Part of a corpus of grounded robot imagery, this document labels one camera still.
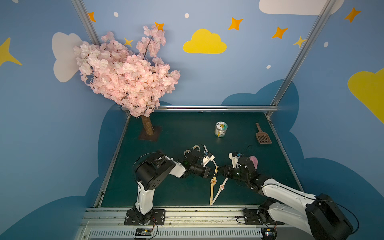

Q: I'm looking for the white strap watch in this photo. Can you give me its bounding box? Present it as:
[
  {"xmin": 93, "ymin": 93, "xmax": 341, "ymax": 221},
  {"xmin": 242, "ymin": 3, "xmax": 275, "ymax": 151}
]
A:
[
  {"xmin": 213, "ymin": 178, "xmax": 228, "ymax": 204},
  {"xmin": 202, "ymin": 145, "xmax": 219, "ymax": 174}
]

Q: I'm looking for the gold strap watch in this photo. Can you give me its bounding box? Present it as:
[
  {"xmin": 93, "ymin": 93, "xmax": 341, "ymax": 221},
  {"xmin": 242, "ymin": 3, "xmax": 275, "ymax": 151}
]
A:
[{"xmin": 210, "ymin": 177, "xmax": 217, "ymax": 206}]

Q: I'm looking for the pink cloth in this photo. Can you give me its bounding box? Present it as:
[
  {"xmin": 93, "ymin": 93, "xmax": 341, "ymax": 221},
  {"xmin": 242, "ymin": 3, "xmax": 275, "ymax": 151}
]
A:
[{"xmin": 249, "ymin": 156, "xmax": 258, "ymax": 169}]

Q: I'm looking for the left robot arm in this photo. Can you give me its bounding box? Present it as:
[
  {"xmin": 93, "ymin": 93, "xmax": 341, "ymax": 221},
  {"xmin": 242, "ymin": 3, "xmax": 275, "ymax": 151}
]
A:
[{"xmin": 133, "ymin": 145, "xmax": 219, "ymax": 225}]

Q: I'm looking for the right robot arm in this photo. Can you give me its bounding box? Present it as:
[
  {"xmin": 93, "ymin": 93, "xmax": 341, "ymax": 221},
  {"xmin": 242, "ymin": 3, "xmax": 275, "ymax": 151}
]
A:
[{"xmin": 218, "ymin": 156, "xmax": 358, "ymax": 240}]

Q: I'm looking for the jar with sunflower lid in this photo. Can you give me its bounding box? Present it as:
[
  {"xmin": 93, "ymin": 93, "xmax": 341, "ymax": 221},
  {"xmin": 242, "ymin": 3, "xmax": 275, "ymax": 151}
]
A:
[{"xmin": 215, "ymin": 121, "xmax": 228, "ymax": 138}]

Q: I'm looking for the brown litter scoop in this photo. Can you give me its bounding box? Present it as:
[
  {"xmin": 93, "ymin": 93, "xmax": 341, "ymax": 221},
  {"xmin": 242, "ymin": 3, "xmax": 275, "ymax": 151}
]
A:
[{"xmin": 256, "ymin": 123, "xmax": 272, "ymax": 145}]

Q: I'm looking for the right circuit board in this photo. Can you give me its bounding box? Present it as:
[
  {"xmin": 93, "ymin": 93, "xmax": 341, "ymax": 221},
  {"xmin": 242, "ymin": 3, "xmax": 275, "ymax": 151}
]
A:
[{"xmin": 261, "ymin": 228, "xmax": 277, "ymax": 240}]

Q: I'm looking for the circuit board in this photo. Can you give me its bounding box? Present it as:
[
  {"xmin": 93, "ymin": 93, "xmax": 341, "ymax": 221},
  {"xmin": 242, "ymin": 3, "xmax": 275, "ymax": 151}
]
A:
[
  {"xmin": 134, "ymin": 228, "xmax": 154, "ymax": 239},
  {"xmin": 261, "ymin": 228, "xmax": 277, "ymax": 240}
]

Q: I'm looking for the left circuit board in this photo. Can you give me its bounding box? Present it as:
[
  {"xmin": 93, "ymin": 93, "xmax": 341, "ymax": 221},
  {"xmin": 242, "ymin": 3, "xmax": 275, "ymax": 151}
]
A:
[{"xmin": 134, "ymin": 228, "xmax": 154, "ymax": 239}]

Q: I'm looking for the pink blossom tree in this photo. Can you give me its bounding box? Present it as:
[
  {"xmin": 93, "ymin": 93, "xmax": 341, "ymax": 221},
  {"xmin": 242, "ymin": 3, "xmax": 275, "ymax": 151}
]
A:
[{"xmin": 74, "ymin": 23, "xmax": 181, "ymax": 136}]

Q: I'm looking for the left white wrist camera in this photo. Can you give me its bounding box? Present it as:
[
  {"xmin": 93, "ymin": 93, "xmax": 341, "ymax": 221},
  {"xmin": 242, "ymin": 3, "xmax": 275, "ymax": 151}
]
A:
[{"xmin": 203, "ymin": 153, "xmax": 217, "ymax": 167}]

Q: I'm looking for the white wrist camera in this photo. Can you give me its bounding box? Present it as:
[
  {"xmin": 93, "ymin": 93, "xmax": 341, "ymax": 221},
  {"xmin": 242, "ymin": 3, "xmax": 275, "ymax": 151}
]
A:
[
  {"xmin": 203, "ymin": 153, "xmax": 217, "ymax": 167},
  {"xmin": 229, "ymin": 152, "xmax": 242, "ymax": 169}
]

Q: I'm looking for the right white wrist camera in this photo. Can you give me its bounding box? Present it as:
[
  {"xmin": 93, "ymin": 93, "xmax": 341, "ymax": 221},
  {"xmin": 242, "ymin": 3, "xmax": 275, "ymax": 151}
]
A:
[{"xmin": 229, "ymin": 152, "xmax": 242, "ymax": 169}]

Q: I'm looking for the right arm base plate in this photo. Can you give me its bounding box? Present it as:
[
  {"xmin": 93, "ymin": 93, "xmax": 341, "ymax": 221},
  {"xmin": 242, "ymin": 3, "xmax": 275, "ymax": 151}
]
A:
[{"xmin": 242, "ymin": 208, "xmax": 284, "ymax": 225}]

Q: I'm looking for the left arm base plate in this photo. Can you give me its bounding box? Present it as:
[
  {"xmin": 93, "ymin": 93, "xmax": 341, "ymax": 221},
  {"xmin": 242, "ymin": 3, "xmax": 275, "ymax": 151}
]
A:
[{"xmin": 124, "ymin": 209, "xmax": 166, "ymax": 226}]

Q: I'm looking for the back aluminium frame bar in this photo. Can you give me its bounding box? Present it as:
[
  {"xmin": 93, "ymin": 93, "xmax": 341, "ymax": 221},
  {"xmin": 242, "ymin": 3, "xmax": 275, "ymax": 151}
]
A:
[{"xmin": 154, "ymin": 106, "xmax": 279, "ymax": 113}]

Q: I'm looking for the brown tree base plate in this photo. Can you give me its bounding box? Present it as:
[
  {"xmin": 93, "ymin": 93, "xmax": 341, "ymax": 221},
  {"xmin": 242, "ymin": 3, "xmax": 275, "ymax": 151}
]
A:
[{"xmin": 138, "ymin": 126, "xmax": 162, "ymax": 142}]

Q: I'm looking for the right aluminium frame post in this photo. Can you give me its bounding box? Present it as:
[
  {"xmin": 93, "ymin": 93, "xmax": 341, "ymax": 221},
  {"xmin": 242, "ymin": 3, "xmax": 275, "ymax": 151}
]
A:
[{"xmin": 266, "ymin": 0, "xmax": 337, "ymax": 120}]

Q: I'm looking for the aluminium frame post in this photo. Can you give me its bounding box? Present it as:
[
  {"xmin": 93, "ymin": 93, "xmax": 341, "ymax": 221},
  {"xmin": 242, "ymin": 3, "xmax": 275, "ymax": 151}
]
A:
[
  {"xmin": 266, "ymin": 0, "xmax": 337, "ymax": 120},
  {"xmin": 71, "ymin": 0, "xmax": 101, "ymax": 45}
]

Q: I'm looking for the aluminium front rail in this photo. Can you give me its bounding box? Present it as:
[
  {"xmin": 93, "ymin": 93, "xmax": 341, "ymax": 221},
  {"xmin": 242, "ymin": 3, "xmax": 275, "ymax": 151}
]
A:
[{"xmin": 75, "ymin": 205, "xmax": 312, "ymax": 240}]

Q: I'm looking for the left aluminium frame post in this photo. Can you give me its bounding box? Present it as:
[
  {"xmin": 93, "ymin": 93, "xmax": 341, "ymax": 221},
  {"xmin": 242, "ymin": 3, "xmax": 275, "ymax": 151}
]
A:
[{"xmin": 71, "ymin": 0, "xmax": 101, "ymax": 45}]

